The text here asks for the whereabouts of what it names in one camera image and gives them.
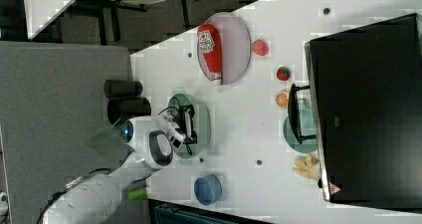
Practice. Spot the red ketchup bottle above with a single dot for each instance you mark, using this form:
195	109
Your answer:
210	47

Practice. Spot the large black cylinder holder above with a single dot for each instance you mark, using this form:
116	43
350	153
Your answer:
124	109

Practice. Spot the green oval strainer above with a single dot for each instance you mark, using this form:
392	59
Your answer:
201	122

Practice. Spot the red toy strawberry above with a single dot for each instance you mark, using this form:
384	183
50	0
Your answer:
283	74

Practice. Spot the small black cylinder holder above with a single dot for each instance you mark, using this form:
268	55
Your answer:
122	89

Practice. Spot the toy peeled banana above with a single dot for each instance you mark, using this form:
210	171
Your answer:
306	166

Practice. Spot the grey round plate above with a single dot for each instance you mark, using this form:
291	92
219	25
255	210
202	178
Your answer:
235	44

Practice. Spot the green marker object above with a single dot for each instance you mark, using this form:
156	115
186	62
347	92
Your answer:
137	194

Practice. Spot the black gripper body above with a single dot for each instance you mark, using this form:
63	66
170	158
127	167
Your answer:
184	118

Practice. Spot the toy orange half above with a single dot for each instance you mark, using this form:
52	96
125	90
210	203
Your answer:
282	99

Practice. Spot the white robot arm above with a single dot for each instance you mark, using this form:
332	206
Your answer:
94	197

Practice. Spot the pink toy strawberry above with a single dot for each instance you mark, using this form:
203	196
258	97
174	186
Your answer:
260	48

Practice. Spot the blue cup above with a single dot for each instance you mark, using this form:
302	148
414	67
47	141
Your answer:
207	189

